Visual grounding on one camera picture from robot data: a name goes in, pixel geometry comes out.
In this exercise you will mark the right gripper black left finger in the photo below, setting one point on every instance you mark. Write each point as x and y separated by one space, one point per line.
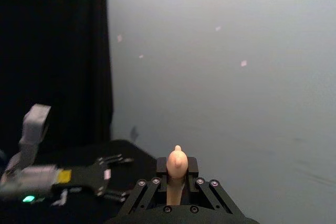
149 190

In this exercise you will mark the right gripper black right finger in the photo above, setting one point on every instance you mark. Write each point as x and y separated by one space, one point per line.
207 192

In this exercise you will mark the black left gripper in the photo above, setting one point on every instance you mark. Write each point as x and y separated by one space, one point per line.
84 176

